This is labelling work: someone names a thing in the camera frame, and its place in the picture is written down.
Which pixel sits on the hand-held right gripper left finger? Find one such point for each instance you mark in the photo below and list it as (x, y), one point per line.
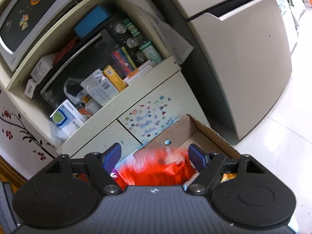
(112, 156)

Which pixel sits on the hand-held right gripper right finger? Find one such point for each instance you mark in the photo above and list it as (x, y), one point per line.
(197, 156)

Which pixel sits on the printed cardboard box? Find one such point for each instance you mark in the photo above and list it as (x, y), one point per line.
(185, 131)

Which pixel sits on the red snack packet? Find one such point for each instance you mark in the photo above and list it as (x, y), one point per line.
(151, 173)

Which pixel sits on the cream stickered cabinet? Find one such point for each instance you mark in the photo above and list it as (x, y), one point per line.
(102, 129)

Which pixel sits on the white plastic jar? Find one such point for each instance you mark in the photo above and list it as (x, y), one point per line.
(92, 107)

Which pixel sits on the pile of medicine boxes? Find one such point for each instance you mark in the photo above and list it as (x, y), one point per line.
(104, 90)

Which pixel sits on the clear plastic bag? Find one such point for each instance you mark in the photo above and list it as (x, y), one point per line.
(73, 89)

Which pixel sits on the colourful striped pack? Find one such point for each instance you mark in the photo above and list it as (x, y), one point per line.
(121, 61)

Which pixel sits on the black toaster oven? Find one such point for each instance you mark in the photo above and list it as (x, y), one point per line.
(80, 61)

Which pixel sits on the green tin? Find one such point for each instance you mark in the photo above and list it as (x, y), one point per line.
(151, 52)

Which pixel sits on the beige refrigerator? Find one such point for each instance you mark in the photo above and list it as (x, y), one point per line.
(243, 53)

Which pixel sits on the white hanging cloth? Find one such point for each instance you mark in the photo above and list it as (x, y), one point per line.
(170, 39)

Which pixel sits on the green white bottle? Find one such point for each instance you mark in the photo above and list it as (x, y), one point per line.
(131, 26)

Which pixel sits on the blue rectangular block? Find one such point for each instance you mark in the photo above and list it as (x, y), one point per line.
(92, 20)

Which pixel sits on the white stickered appliance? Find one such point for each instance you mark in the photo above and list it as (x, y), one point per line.
(290, 22)

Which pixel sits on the white microwave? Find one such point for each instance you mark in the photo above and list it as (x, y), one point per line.
(24, 17)

